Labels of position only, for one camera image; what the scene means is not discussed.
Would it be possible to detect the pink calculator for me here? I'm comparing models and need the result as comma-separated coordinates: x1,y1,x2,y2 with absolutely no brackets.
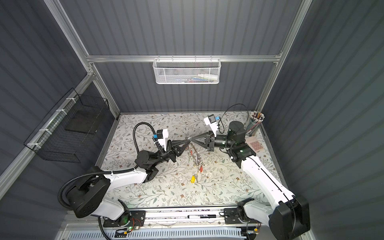
246,136,265,153

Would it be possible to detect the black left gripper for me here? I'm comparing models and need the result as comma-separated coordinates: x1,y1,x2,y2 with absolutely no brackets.
151,140,188,170

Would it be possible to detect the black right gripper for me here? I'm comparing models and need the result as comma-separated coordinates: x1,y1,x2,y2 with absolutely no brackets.
192,131,234,153

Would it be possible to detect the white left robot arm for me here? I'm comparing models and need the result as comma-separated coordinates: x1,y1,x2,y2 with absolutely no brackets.
58,140,191,221

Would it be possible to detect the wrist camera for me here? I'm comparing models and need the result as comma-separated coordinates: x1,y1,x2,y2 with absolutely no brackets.
154,129,169,150
204,114,220,137

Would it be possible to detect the clear pencil cup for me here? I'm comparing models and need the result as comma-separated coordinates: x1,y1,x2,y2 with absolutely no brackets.
245,111,265,137

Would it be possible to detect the white glue bottle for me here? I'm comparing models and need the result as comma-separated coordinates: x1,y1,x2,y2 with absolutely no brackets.
198,74,219,82

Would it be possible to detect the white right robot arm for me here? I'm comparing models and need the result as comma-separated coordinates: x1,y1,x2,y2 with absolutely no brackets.
191,132,311,240

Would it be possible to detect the black wire basket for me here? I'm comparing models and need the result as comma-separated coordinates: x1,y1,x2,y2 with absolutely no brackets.
24,89,110,163

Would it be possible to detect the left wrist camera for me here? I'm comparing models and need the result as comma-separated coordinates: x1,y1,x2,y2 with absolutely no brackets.
154,129,169,150

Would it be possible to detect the white wire mesh basket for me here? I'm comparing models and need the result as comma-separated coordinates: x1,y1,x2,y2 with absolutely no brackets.
153,59,222,85

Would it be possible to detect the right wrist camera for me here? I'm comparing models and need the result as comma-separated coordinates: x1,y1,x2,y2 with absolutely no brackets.
204,114,220,137

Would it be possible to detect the white slotted cable duct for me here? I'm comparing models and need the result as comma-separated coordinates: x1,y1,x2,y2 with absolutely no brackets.
64,227,244,240

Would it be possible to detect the large metal keyring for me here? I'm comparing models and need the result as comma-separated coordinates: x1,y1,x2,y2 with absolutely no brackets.
187,142,204,173

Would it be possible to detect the yellow tagged key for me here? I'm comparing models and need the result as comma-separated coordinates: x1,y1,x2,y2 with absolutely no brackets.
190,175,198,184

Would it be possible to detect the left black corrugated cable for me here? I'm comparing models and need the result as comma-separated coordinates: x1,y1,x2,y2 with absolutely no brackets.
57,121,161,210

